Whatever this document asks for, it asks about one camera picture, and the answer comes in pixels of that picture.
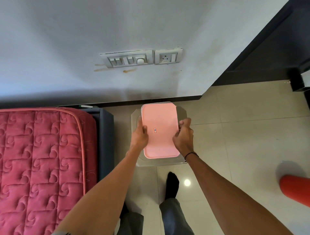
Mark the person's grey trousers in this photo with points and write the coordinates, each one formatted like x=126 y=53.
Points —
x=174 y=218

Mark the pink lidded plastic container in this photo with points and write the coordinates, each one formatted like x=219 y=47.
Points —
x=159 y=130

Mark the grey bed frame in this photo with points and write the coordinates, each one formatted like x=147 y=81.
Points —
x=105 y=140

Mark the black wrist band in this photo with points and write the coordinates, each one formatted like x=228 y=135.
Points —
x=191 y=155

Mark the red quilted mattress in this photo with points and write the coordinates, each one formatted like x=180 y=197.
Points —
x=41 y=169

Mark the red cylindrical object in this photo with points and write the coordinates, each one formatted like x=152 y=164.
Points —
x=296 y=190

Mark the person's left hand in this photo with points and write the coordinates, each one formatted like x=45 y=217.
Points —
x=138 y=137

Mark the person's right thumb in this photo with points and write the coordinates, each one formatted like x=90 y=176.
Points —
x=176 y=138

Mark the person's right hand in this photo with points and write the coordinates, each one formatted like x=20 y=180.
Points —
x=183 y=140

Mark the clear plastic stool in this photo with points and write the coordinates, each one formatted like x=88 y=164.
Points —
x=135 y=121

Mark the person's left thumb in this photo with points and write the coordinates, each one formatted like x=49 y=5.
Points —
x=145 y=129

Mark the person's left forearm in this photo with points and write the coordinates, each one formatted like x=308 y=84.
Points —
x=101 y=193

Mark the person's black sock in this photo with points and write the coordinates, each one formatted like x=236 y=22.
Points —
x=172 y=185

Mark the white switch panel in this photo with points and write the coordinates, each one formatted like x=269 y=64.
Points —
x=128 y=59

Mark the white wall socket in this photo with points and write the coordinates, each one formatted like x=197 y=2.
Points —
x=168 y=56

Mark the dark wooden door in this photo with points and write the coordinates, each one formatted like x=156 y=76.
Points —
x=268 y=48

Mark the person's right forearm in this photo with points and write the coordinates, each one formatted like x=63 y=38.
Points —
x=232 y=198

